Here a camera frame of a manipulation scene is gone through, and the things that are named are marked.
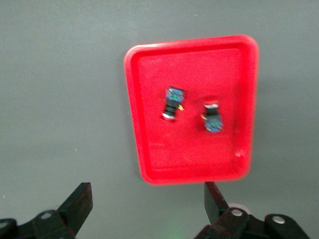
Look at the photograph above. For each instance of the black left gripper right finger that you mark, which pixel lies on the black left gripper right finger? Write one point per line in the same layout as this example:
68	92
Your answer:
224	221

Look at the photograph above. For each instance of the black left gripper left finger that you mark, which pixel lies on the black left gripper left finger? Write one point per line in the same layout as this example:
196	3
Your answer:
69	211

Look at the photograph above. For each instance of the red push button switch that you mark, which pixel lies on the red push button switch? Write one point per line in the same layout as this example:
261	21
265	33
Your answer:
172	103
211	117

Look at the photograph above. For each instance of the red plastic tray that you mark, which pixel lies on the red plastic tray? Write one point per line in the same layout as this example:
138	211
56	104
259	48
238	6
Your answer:
189	154

